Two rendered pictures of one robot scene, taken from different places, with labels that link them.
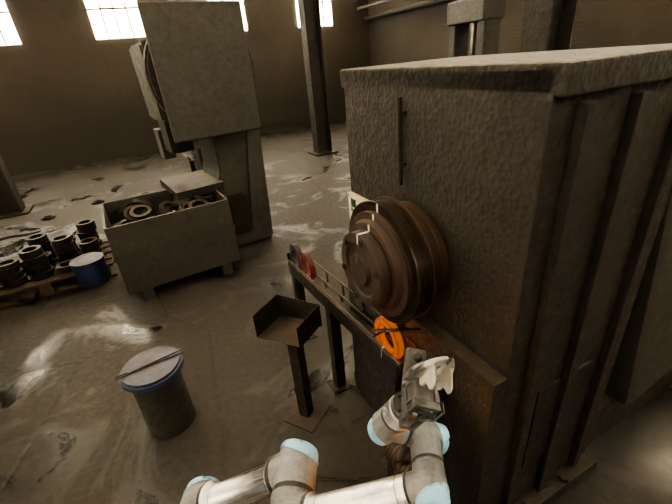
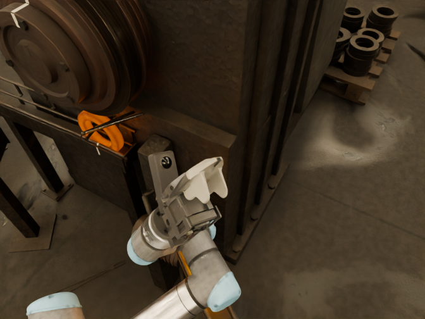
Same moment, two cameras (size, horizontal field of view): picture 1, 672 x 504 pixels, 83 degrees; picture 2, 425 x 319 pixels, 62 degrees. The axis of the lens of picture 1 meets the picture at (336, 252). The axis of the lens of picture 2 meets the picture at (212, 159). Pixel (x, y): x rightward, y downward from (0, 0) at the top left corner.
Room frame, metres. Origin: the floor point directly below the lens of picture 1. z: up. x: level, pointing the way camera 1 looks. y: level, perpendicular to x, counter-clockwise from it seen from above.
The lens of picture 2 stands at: (0.30, 0.00, 1.68)
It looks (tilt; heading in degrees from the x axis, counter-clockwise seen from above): 51 degrees down; 324
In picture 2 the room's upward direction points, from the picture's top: straight up
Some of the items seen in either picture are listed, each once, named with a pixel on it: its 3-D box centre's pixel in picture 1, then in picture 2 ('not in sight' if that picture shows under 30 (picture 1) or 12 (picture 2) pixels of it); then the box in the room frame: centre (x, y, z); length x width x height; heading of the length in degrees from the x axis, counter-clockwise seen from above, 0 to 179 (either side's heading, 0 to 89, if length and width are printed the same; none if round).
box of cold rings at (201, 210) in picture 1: (172, 234); not in sight; (3.46, 1.58, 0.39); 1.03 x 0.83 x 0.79; 118
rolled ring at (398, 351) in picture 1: (388, 337); (100, 131); (1.24, -0.19, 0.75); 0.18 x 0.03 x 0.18; 23
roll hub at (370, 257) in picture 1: (363, 268); (41, 59); (1.20, -0.10, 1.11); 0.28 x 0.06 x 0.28; 24
